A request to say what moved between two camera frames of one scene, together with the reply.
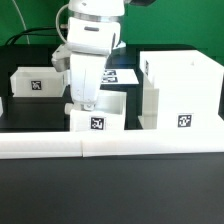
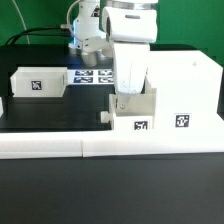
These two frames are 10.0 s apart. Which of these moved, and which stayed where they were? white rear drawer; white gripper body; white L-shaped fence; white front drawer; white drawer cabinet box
Moved: white front drawer; white gripper body
Stayed: white rear drawer; white L-shaped fence; white drawer cabinet box
